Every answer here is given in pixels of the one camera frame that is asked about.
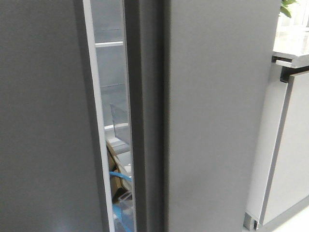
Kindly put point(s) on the brown cardboard box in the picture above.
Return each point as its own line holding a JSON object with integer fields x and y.
{"x": 119, "y": 185}

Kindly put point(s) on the white kitchen counter cabinet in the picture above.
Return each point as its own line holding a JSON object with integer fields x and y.
{"x": 280, "y": 179}

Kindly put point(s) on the grey fridge door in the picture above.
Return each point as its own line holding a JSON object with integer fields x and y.
{"x": 51, "y": 179}
{"x": 198, "y": 72}

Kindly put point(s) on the white fridge interior with shelves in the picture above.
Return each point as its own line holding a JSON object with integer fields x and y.
{"x": 110, "y": 44}

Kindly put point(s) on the green potted plant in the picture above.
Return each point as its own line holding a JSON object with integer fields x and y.
{"x": 285, "y": 9}

